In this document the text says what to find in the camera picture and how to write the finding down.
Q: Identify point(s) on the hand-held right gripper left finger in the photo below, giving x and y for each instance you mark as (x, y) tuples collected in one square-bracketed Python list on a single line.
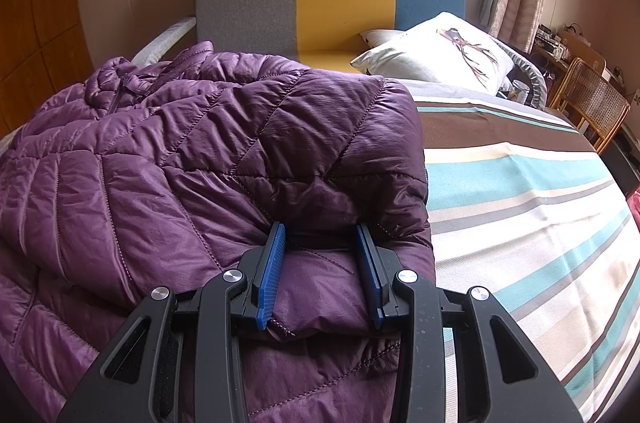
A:
[(269, 283)]

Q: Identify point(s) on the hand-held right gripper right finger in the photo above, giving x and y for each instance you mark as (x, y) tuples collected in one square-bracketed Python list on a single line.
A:
[(371, 283)]

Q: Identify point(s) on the purple quilted down jacket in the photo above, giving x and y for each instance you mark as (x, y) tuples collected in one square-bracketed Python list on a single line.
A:
[(200, 153)]

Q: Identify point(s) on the striped bed sheet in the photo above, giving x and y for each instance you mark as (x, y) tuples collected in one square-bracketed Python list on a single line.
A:
[(525, 203)]

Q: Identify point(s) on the white deer print pillow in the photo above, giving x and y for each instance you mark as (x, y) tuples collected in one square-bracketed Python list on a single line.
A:
[(430, 53)]

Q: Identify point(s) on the metal can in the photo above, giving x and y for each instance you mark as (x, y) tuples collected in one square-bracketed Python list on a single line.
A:
[(519, 90)]

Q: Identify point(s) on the plain grey pillow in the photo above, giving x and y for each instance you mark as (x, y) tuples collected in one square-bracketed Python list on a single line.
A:
[(380, 37)]

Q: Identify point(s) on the rattan chair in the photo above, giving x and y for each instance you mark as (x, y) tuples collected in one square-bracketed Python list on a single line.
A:
[(597, 98)]

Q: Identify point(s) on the cluttered wooden desk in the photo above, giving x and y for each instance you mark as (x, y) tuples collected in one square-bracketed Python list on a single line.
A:
[(575, 45)]

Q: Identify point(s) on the wooden wardrobe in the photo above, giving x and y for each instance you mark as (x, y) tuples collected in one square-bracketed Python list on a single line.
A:
[(45, 28)]

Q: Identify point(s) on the grey padded bed rail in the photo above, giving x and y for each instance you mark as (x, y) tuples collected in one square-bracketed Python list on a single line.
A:
[(530, 73)]

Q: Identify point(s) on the white bed side frame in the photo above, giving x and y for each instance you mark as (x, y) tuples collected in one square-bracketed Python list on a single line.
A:
[(165, 38)]

